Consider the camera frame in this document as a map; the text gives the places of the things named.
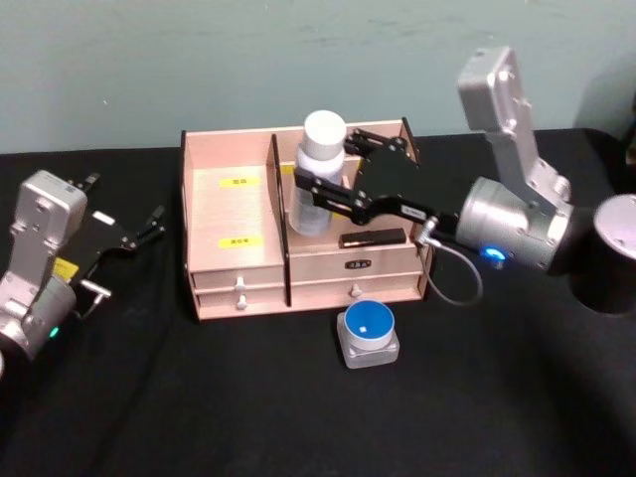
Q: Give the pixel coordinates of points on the small black rectangular stick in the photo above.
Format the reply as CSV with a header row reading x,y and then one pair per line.
x,y
370,238

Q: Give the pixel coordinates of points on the black table cloth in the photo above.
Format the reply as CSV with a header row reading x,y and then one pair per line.
x,y
248,422

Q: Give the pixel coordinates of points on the wooden drawer with white knob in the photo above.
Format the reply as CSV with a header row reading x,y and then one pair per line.
x,y
213,301
213,280

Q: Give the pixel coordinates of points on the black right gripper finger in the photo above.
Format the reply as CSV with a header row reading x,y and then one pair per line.
x,y
333,196
372,144

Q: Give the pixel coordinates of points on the clear jar with blue lid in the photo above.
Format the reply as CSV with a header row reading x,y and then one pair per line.
x,y
368,323

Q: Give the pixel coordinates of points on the wooden desk organizer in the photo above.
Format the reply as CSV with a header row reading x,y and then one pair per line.
x,y
228,213

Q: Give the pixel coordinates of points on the wide wooden drawer, white knob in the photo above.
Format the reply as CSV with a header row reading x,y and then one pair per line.
x,y
318,291

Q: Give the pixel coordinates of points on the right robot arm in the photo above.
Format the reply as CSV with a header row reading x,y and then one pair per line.
x,y
512,218

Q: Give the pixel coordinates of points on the clear bottle with white cap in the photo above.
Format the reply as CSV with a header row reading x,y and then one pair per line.
x,y
323,134

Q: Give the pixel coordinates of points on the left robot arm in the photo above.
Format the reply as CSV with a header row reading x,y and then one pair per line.
x,y
45,208

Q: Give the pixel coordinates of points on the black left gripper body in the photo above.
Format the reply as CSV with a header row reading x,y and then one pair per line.
x,y
99,238

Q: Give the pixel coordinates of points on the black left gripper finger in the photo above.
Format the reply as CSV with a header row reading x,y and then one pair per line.
x,y
88,184
149,229

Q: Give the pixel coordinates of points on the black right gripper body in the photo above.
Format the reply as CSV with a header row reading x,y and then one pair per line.
x,y
392,179

